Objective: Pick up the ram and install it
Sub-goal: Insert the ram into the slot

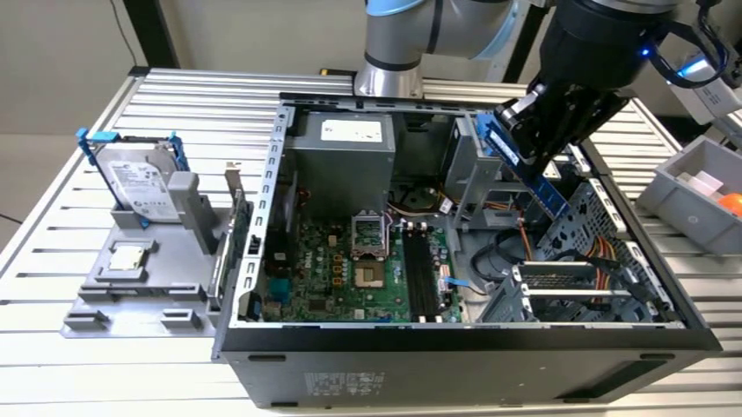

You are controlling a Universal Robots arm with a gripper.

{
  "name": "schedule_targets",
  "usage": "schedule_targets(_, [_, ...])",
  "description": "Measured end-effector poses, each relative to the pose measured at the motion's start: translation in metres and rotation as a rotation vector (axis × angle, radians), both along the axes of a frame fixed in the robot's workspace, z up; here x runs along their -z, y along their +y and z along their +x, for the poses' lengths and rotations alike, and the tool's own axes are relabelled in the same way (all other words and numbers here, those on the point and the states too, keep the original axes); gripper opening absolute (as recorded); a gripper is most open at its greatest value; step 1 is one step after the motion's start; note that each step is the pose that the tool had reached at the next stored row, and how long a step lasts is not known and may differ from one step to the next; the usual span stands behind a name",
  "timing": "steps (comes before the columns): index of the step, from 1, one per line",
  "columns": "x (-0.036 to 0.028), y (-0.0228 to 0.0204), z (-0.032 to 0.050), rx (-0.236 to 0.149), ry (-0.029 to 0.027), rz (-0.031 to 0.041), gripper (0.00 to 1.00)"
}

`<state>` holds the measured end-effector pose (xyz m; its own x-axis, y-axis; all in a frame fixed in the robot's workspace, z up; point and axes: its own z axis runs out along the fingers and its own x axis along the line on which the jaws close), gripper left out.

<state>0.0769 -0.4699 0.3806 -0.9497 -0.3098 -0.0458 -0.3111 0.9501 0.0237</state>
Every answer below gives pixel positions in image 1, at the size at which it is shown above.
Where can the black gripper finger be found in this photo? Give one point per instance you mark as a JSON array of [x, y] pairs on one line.
[[574, 126], [522, 121]]

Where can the blue RAM stick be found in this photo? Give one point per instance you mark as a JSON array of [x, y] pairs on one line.
[[550, 195], [145, 292]]

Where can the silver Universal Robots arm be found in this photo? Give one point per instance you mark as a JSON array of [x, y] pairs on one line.
[[400, 39]]

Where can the black RAM slot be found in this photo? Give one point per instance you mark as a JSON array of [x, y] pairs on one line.
[[434, 273], [428, 273], [418, 273], [412, 273]]

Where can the blue drive bay latch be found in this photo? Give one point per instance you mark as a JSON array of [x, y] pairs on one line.
[[488, 150]]

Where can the dark object with red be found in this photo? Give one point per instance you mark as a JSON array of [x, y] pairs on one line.
[[736, 65]]

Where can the black cooler fan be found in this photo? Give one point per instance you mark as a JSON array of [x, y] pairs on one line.
[[418, 197]]

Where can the white small boxes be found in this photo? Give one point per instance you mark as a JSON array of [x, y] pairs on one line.
[[704, 182]]

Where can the gray plastic bin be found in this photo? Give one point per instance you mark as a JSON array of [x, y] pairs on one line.
[[684, 217]]

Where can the orange round object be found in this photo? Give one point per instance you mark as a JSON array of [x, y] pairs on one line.
[[732, 204]]

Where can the gray power supply unit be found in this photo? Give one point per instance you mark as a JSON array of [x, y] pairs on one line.
[[342, 174]]

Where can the gray disk bay cage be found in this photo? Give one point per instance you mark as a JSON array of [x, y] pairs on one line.
[[557, 271]]

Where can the yellow tipped black bar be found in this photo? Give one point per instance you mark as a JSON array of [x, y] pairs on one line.
[[337, 72]]

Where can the socket locking lever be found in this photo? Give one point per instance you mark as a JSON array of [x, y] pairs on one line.
[[386, 236]]

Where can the CPU socket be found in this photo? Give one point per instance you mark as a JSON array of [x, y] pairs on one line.
[[369, 274]]

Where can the black case fan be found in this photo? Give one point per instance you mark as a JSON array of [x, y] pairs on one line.
[[289, 208]]

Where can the green motherboard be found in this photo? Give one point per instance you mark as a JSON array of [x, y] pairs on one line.
[[325, 269]]

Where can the black chipset chip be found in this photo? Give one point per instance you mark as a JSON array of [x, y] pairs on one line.
[[318, 304]]

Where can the teal board connector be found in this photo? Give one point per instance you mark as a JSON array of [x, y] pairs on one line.
[[279, 290]]

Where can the black open PC case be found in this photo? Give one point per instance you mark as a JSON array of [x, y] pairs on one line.
[[406, 373]]

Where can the hard disk in blue carrier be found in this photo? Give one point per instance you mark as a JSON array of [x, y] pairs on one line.
[[137, 182]]

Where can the gray parts rack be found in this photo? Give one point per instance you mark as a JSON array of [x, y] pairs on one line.
[[174, 260]]

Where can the silver CPU chip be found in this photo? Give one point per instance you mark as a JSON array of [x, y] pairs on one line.
[[129, 258]]

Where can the black frame post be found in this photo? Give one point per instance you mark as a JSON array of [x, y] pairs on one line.
[[516, 65], [157, 39]]

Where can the gray drive bay bracket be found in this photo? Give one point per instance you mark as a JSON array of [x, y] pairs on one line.
[[481, 191]]

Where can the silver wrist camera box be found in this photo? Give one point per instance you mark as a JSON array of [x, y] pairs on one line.
[[710, 97]]

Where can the gray slatted metal frame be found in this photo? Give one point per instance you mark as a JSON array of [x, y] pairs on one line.
[[728, 137]]

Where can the graphics card with metal bracket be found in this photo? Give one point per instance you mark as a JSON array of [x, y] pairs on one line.
[[233, 260]]

